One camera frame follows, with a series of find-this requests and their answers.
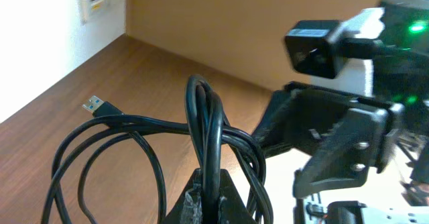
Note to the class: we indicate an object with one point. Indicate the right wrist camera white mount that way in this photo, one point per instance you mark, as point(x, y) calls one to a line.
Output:
point(314, 48)

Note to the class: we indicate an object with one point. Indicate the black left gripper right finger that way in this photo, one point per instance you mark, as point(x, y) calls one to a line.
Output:
point(231, 207)

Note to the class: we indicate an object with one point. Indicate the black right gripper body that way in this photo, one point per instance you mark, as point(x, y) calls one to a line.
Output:
point(318, 110)

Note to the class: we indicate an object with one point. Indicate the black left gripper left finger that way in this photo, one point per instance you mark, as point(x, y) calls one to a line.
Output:
point(188, 207)

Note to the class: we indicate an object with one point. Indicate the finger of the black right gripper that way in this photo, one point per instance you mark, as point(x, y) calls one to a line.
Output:
point(274, 133)
point(344, 158)

